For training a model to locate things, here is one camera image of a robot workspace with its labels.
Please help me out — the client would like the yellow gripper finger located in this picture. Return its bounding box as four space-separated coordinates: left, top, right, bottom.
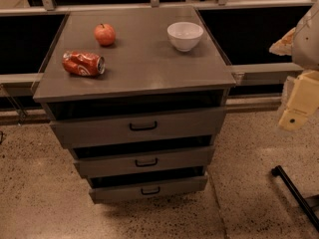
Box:
278 110 308 131

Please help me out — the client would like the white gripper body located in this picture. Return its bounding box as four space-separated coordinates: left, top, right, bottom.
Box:
284 71 319 117

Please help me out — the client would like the grey bottom drawer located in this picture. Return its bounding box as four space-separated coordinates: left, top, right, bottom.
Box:
89 174 208 204

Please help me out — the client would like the grey drawer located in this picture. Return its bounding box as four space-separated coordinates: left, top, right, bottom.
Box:
74 146 214 178
89 174 208 204
50 108 225 148

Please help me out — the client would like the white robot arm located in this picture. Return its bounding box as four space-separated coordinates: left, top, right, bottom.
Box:
269 1 319 131

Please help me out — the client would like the grey middle drawer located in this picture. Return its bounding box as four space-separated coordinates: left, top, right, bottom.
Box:
74 146 214 178

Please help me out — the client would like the grey drawer cabinet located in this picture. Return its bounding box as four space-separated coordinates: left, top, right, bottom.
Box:
34 7 235 189

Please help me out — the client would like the grey top drawer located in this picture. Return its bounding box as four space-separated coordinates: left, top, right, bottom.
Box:
50 108 225 148

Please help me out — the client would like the black metal bar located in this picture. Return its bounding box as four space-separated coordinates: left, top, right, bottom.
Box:
271 165 319 232

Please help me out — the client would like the grey metal railing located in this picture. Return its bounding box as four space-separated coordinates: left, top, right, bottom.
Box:
0 0 317 120

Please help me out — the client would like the white ceramic bowl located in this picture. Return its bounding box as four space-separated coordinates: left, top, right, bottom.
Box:
166 22 203 52

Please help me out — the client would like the red apple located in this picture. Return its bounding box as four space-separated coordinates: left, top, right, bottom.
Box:
94 24 116 46

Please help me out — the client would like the crushed red soda can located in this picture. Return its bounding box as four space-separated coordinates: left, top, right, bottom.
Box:
62 51 106 77

